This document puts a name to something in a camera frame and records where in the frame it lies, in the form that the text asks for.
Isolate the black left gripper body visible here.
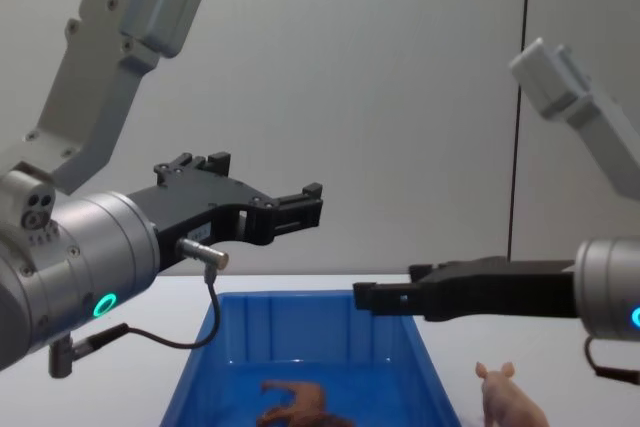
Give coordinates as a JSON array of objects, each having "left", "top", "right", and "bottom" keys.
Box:
[{"left": 127, "top": 173, "right": 270, "bottom": 276}]

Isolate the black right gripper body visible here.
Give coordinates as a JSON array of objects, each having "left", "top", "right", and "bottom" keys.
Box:
[{"left": 421, "top": 256, "right": 577, "bottom": 324}]

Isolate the pink toy pig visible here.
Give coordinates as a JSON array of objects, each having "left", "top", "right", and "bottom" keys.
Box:
[{"left": 474, "top": 360, "right": 552, "bottom": 427}]

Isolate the blue plastic bin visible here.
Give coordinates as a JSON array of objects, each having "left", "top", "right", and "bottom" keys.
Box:
[{"left": 158, "top": 290, "right": 464, "bottom": 427}]

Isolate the brown toy horse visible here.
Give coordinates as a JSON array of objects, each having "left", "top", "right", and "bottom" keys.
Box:
[{"left": 258, "top": 379, "right": 332, "bottom": 423}]

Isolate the dark brown toy animal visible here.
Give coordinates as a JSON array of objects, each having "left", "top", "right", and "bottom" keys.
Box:
[{"left": 299, "top": 412, "right": 355, "bottom": 427}]

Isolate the thin dark left gripper cable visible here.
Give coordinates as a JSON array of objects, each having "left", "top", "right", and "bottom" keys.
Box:
[{"left": 47, "top": 238, "right": 230, "bottom": 379}]

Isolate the thin dark gripper cable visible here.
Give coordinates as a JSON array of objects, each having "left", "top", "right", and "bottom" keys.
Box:
[
  {"left": 583, "top": 336, "right": 640, "bottom": 380},
  {"left": 47, "top": 238, "right": 230, "bottom": 379}
]

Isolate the thin dark right gripper cable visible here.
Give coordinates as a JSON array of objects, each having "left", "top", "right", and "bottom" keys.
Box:
[{"left": 583, "top": 336, "right": 640, "bottom": 380}]

